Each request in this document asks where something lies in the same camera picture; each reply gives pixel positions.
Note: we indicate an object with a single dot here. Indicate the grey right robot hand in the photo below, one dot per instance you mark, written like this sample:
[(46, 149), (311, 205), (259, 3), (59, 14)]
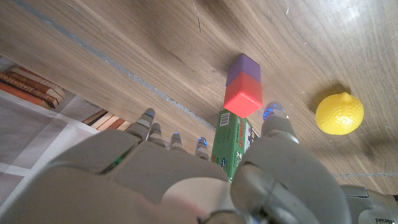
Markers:
[(155, 180)]

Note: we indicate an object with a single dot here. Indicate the red magnetic block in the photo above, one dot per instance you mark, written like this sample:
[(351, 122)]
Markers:
[(242, 96)]

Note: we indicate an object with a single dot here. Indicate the purple magnetic block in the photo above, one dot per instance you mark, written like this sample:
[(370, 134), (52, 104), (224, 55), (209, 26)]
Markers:
[(244, 67)]

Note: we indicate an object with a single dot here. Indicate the green printed package box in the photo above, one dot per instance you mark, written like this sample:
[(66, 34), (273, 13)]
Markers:
[(228, 143)]

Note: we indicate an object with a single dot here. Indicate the yellow toy lemon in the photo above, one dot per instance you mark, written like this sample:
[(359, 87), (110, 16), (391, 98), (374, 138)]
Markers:
[(339, 113)]

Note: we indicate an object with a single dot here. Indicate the printed bookshelf backdrop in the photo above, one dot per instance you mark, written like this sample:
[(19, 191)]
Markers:
[(31, 124)]

